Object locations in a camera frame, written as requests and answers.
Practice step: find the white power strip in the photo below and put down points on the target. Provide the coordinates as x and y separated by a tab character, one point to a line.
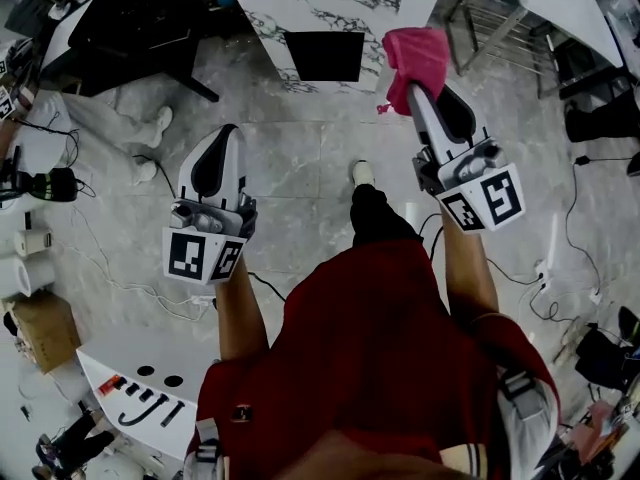
595	296
541	270
200	301

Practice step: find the white marble counter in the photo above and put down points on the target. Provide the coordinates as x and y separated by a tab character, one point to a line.
325	13

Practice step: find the person's black trouser leg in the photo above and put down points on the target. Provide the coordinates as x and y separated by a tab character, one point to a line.
372	218

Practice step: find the pink cloth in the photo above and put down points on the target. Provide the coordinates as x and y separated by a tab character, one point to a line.
417	55

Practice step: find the white table with holes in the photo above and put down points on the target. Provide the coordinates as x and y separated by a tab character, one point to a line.
150	348

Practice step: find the black and green device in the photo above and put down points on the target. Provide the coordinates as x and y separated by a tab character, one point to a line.
47	184

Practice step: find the black table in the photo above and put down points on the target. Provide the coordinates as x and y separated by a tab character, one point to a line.
135	28

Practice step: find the person's right forearm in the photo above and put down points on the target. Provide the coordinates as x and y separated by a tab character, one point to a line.
470	273

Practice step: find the black bar tool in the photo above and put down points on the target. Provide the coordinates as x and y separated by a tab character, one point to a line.
171	414

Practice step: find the person's left forearm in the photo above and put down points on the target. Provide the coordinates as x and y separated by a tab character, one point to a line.
240	313

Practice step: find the orange tool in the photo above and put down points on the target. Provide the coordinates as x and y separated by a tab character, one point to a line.
108	385

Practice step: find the metal rack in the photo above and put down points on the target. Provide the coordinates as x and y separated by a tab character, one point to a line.
495	23

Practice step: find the black bag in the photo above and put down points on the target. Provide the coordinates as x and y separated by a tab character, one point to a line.
605	358

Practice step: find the black hook tool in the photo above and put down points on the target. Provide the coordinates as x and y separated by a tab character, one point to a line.
145	413

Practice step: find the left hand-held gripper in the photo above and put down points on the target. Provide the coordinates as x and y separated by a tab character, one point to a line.
186	258

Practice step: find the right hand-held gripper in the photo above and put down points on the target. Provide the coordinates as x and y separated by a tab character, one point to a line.
500	198

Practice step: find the white paper roll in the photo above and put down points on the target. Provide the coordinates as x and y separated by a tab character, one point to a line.
25	275

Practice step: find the cardboard box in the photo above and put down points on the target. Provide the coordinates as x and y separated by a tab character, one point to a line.
42	330

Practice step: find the person's white shoe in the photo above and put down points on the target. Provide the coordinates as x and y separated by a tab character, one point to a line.
362	172

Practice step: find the person's red shirt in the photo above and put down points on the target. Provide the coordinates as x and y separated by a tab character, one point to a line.
370	348

